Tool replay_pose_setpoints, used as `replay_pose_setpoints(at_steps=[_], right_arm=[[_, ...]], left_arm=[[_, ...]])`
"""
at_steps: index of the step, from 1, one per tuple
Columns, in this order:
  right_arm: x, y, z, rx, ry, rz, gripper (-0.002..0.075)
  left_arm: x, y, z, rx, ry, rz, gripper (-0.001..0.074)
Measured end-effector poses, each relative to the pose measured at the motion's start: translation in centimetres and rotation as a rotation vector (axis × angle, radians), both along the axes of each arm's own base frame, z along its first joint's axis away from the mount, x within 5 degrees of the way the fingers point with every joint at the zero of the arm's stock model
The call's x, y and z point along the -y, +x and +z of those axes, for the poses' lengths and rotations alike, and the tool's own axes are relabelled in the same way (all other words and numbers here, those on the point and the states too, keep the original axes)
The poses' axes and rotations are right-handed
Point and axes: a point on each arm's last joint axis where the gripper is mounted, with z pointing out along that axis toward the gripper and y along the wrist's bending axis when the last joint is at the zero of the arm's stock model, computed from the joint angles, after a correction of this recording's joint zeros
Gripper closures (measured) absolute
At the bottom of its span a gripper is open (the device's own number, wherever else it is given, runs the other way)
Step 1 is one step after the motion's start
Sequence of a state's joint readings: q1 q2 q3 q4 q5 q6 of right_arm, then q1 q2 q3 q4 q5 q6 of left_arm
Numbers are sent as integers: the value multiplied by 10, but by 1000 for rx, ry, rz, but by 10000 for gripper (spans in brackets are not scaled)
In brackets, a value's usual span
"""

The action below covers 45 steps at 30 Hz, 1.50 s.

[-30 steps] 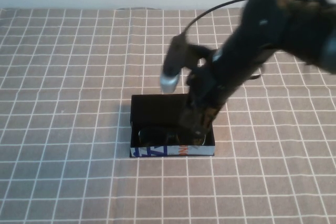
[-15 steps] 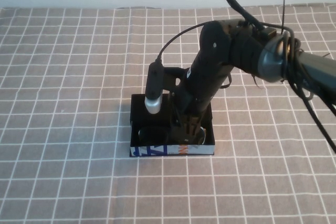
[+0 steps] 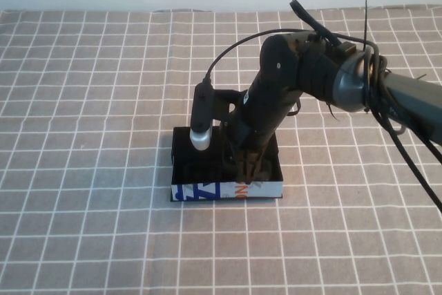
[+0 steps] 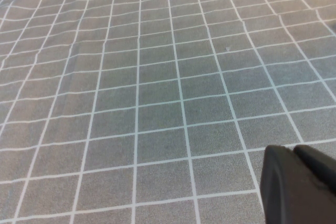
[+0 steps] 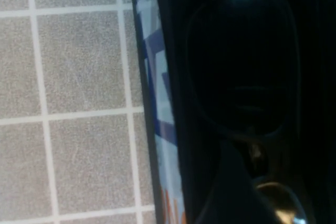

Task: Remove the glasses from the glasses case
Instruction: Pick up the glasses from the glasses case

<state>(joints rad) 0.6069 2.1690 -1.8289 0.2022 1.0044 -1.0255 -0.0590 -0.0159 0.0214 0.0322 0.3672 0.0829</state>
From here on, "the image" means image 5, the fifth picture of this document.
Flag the black tortoiseshell glasses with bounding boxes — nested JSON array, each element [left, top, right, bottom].
[[183, 0, 308, 224]]

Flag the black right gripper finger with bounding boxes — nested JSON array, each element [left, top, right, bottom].
[[193, 139, 274, 224]]

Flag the black printed glasses case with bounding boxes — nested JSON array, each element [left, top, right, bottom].
[[128, 0, 336, 224]]

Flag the grey white-checked tablecloth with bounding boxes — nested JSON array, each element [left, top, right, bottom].
[[0, 0, 159, 224]]

